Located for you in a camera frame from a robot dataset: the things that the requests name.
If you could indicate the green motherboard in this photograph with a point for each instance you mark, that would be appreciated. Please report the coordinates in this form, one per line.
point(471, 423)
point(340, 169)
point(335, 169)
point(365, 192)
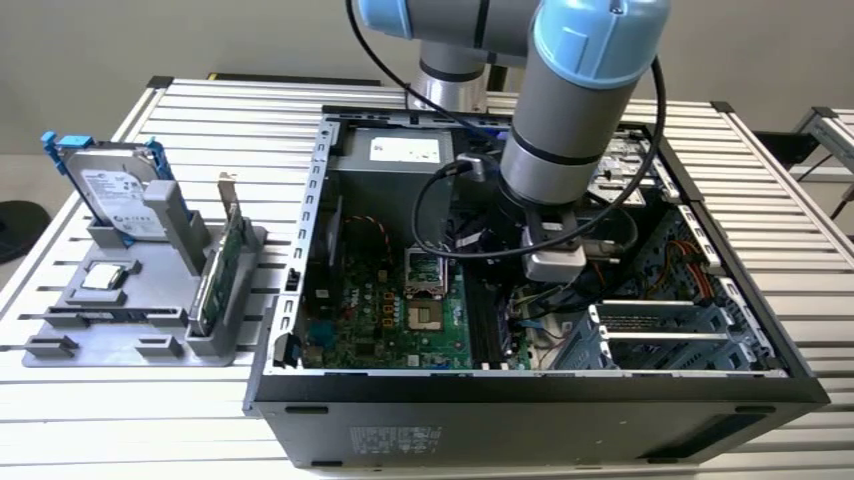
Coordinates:
point(400, 345)

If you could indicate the aluminium side table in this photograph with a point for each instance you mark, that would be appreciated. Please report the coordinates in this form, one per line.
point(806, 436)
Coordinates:
point(827, 135)

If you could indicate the blue expansion slot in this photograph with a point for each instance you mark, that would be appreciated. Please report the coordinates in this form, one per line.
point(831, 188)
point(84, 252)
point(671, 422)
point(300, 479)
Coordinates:
point(320, 335)

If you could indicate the black PC case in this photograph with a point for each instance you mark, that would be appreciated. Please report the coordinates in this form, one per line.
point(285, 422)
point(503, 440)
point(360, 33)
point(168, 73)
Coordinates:
point(467, 430)

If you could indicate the black RAM slot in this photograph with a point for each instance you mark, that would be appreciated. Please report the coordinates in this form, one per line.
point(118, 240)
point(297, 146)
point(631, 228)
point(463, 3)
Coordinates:
point(479, 330)
point(492, 350)

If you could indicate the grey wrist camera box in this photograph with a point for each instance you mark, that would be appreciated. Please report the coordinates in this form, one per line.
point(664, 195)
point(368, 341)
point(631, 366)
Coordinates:
point(476, 167)

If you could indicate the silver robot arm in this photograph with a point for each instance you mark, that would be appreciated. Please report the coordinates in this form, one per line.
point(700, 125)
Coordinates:
point(567, 125)

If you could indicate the green graphics card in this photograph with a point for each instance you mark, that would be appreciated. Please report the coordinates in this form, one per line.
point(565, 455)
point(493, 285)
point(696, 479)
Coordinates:
point(223, 280)

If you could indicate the grey parts rack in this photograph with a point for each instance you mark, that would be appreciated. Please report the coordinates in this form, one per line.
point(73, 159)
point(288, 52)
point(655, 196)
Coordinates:
point(149, 300)

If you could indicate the CPU socket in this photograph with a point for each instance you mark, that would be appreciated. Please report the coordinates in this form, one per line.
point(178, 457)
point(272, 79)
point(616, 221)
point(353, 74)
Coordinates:
point(427, 315)

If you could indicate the black round floor base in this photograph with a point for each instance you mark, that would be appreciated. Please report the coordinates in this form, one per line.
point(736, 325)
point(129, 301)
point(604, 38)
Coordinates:
point(20, 230)

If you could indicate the grey optical drive cage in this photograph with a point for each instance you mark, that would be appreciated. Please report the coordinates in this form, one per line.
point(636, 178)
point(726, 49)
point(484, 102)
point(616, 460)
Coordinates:
point(623, 150)

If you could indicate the grey disk bay cage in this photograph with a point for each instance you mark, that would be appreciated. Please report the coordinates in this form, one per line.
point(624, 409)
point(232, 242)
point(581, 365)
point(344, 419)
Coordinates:
point(667, 336)

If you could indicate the black bracket between tables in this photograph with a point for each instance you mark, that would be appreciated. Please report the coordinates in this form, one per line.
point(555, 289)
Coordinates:
point(787, 147)

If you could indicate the black case fan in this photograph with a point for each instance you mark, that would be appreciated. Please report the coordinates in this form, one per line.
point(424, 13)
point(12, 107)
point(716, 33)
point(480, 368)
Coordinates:
point(331, 240)

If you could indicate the hard disk in blue carrier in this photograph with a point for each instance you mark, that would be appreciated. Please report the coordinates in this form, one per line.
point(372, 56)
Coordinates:
point(109, 195)

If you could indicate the grey power supply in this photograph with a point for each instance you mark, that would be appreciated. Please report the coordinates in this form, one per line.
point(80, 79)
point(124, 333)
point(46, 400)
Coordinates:
point(393, 200)

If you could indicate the grey camera with screw plug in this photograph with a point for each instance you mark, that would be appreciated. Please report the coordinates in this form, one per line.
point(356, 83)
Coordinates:
point(553, 265)

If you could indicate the green RAM stick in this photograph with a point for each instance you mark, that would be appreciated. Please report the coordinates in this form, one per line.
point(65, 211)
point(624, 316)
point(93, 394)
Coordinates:
point(501, 325)

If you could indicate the silver CPU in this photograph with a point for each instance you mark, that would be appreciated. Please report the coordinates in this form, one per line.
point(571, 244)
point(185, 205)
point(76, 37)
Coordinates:
point(102, 278)

